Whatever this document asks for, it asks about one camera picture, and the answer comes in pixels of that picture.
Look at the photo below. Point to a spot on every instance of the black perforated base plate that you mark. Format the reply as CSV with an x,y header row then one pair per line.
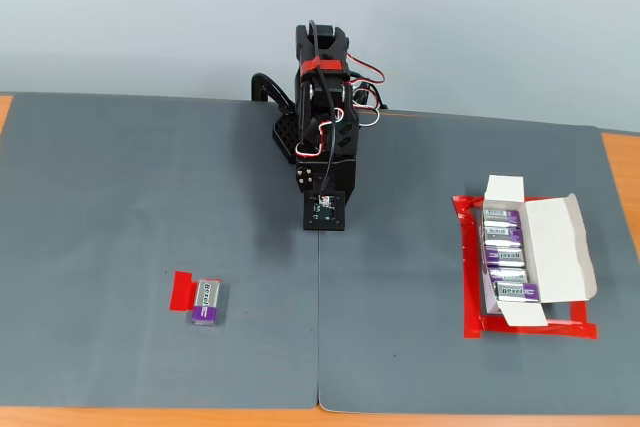
x,y
284,137

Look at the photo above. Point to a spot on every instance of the red tape band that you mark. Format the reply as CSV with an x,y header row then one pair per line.
x,y
327,66

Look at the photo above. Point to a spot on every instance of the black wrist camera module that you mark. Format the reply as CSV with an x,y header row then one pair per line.
x,y
325,212

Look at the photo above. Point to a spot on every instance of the red tape frame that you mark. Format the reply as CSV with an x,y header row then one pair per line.
x,y
472,297

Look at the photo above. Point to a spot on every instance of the white cardboard box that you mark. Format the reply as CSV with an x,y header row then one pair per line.
x,y
555,247

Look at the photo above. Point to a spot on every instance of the purple silver Bexel battery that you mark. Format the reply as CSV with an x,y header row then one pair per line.
x,y
517,292
206,299
501,217
509,275
504,235

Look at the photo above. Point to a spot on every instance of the black table clamp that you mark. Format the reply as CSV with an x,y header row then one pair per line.
x,y
272,87

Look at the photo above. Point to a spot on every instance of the gray table mat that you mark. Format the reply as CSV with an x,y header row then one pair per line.
x,y
125,222
400,297

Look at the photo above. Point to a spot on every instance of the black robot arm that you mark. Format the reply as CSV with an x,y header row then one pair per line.
x,y
320,97

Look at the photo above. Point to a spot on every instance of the batteries in box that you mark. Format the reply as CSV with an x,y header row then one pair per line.
x,y
504,257

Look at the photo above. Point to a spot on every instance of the red tape marker patch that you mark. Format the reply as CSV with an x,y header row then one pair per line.
x,y
180,292

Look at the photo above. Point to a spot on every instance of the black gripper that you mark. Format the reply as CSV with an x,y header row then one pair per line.
x,y
340,174

